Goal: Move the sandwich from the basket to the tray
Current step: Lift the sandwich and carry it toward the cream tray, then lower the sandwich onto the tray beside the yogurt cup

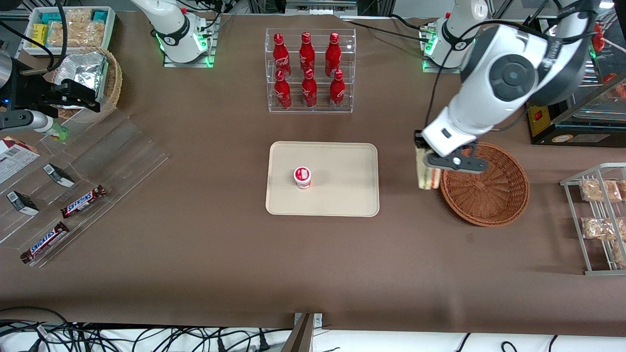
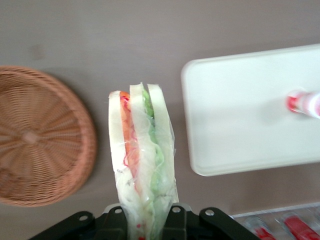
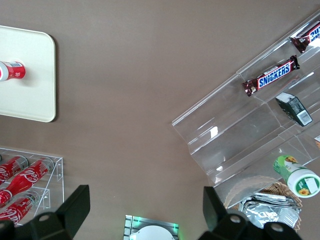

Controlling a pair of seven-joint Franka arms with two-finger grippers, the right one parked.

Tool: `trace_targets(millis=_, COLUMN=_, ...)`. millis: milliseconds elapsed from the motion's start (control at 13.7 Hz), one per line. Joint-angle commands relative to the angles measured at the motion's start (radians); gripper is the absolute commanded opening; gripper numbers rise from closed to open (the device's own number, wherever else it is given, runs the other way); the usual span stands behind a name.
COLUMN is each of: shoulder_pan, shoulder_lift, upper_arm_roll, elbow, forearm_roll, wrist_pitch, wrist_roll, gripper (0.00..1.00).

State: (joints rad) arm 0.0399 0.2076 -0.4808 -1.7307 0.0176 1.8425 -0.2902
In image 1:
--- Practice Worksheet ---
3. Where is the small black white packet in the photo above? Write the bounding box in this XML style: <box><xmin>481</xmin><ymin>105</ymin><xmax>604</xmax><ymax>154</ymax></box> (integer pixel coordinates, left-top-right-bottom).
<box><xmin>6</xmin><ymin>191</ymin><xmax>40</xmax><ymax>217</ymax></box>
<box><xmin>43</xmin><ymin>163</ymin><xmax>75</xmax><ymax>188</ymax></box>

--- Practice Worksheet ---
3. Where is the light wicker basket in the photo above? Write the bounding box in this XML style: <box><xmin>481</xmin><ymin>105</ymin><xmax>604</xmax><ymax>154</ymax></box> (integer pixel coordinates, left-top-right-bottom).
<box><xmin>51</xmin><ymin>46</ymin><xmax>123</xmax><ymax>120</ymax></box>

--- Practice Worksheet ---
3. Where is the clear acrylic stepped display stand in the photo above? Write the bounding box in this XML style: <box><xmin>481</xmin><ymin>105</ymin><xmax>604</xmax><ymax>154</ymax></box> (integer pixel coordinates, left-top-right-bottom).
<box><xmin>0</xmin><ymin>110</ymin><xmax>169</xmax><ymax>268</ymax></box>

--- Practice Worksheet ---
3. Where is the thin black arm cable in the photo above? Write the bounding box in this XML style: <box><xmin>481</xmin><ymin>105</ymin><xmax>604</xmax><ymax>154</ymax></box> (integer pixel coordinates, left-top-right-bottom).
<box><xmin>424</xmin><ymin>20</ymin><xmax>490</xmax><ymax>129</ymax></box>

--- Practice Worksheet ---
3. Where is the red Coca-Cola bottle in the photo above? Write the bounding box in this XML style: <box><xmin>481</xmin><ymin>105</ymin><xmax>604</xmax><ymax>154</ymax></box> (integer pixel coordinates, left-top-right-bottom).
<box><xmin>272</xmin><ymin>33</ymin><xmax>292</xmax><ymax>79</ymax></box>
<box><xmin>301</xmin><ymin>68</ymin><xmax>318</xmax><ymax>109</ymax></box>
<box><xmin>329</xmin><ymin>69</ymin><xmax>346</xmax><ymax>110</ymax></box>
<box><xmin>299</xmin><ymin>32</ymin><xmax>316</xmax><ymax>74</ymax></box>
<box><xmin>274</xmin><ymin>69</ymin><xmax>292</xmax><ymax>110</ymax></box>
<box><xmin>325</xmin><ymin>32</ymin><xmax>341</xmax><ymax>76</ymax></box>

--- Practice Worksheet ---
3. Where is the white plastic snack bin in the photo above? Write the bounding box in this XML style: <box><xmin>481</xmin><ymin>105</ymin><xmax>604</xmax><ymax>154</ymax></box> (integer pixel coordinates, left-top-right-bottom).
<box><xmin>22</xmin><ymin>6</ymin><xmax>116</xmax><ymax>55</ymax></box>

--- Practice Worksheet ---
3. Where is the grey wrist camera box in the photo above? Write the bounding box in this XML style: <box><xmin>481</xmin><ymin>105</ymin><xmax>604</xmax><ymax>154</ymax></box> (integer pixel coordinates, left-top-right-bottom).
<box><xmin>0</xmin><ymin>110</ymin><xmax>50</xmax><ymax>132</ymax></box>

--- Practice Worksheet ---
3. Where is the brown wicker basket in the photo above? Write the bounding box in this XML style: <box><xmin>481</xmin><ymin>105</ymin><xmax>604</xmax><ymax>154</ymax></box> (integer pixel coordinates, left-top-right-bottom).
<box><xmin>439</xmin><ymin>142</ymin><xmax>530</xmax><ymax>227</ymax></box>

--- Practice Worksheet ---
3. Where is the grey metal wire rack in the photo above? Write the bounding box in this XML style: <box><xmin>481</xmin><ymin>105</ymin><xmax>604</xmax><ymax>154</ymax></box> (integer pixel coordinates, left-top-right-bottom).
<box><xmin>559</xmin><ymin>163</ymin><xmax>626</xmax><ymax>276</ymax></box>

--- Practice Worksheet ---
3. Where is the Snickers chocolate bar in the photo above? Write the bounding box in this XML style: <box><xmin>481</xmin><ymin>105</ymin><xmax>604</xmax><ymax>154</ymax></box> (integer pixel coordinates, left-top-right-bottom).
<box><xmin>20</xmin><ymin>221</ymin><xmax>70</xmax><ymax>264</ymax></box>
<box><xmin>60</xmin><ymin>185</ymin><xmax>107</xmax><ymax>219</ymax></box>

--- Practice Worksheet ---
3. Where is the black floor cable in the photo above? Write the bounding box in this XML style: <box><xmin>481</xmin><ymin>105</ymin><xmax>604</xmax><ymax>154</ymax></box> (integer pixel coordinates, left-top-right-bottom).
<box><xmin>0</xmin><ymin>307</ymin><xmax>74</xmax><ymax>352</ymax></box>

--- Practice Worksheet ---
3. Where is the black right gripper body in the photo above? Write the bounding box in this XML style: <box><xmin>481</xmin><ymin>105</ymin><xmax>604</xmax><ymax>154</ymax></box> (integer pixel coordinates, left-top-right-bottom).
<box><xmin>0</xmin><ymin>73</ymin><xmax>57</xmax><ymax>112</ymax></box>

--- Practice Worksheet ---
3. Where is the red white yogurt cup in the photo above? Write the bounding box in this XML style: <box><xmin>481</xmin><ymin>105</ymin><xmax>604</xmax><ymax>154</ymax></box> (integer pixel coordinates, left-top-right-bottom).
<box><xmin>293</xmin><ymin>166</ymin><xmax>313</xmax><ymax>190</ymax></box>

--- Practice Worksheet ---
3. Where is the black display case appliance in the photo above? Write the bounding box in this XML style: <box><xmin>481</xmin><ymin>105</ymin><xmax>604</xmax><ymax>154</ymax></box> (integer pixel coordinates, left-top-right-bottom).
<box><xmin>526</xmin><ymin>17</ymin><xmax>626</xmax><ymax>146</ymax></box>

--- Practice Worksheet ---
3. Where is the white orange carton box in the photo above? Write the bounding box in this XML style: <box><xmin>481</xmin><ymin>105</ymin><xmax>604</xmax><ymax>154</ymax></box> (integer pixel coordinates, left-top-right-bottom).
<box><xmin>0</xmin><ymin>137</ymin><xmax>41</xmax><ymax>185</ymax></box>

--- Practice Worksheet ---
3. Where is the grey metal camera post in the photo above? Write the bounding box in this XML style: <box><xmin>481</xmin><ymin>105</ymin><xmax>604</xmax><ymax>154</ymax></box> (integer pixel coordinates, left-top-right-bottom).
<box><xmin>284</xmin><ymin>313</ymin><xmax>323</xmax><ymax>352</ymax></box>

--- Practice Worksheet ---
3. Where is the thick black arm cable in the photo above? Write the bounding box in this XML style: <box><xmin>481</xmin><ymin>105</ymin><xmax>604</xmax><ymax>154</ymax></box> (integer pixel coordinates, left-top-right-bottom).
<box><xmin>0</xmin><ymin>0</ymin><xmax>69</xmax><ymax>74</ymax></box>

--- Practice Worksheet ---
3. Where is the cream plastic tray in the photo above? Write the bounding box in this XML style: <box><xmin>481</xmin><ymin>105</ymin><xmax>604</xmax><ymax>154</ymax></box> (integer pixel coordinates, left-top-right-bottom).
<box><xmin>265</xmin><ymin>141</ymin><xmax>380</xmax><ymax>218</ymax></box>

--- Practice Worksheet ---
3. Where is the clear acrylic bottle rack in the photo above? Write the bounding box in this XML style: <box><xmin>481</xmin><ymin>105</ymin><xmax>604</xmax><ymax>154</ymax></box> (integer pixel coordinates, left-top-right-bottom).
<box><xmin>265</xmin><ymin>28</ymin><xmax>357</xmax><ymax>114</ymax></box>

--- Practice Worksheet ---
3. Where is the triangle sandwich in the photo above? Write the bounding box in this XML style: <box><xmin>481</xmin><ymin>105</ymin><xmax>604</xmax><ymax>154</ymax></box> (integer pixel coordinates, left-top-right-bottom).
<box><xmin>415</xmin><ymin>144</ymin><xmax>443</xmax><ymax>190</ymax></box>

